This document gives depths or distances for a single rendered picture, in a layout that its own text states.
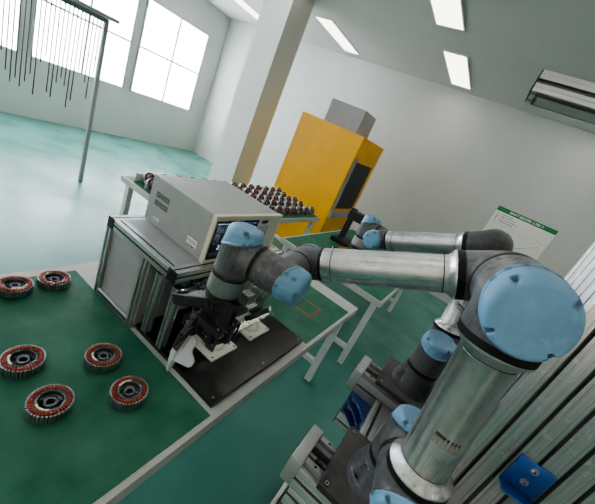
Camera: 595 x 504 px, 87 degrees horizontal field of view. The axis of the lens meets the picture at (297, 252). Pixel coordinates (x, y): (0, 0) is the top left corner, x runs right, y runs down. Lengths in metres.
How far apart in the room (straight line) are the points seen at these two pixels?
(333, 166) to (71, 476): 4.43
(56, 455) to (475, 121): 6.33
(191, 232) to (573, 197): 5.81
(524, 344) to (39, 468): 1.08
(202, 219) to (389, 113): 5.76
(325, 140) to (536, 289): 4.61
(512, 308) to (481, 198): 5.78
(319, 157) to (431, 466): 4.61
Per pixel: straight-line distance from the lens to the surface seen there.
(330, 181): 4.86
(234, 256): 0.61
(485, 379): 0.57
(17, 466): 1.14
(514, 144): 6.35
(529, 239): 6.30
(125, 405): 1.19
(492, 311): 0.50
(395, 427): 0.81
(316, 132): 5.08
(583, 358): 0.90
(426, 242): 1.20
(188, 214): 1.30
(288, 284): 0.57
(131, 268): 1.41
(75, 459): 1.13
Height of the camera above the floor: 1.71
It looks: 20 degrees down
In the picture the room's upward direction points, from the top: 25 degrees clockwise
